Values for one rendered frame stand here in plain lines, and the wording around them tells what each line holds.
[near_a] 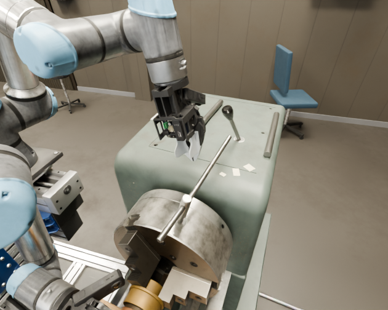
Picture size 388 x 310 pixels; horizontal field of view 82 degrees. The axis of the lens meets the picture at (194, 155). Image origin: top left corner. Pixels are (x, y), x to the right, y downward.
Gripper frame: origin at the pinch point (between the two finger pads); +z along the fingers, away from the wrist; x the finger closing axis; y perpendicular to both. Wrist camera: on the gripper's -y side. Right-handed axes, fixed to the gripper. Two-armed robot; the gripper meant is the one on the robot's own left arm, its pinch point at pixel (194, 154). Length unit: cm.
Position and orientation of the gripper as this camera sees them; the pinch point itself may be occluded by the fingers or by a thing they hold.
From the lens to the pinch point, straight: 58.0
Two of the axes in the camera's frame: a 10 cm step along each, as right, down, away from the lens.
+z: 2.0, 8.2, 5.3
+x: 9.1, 0.5, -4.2
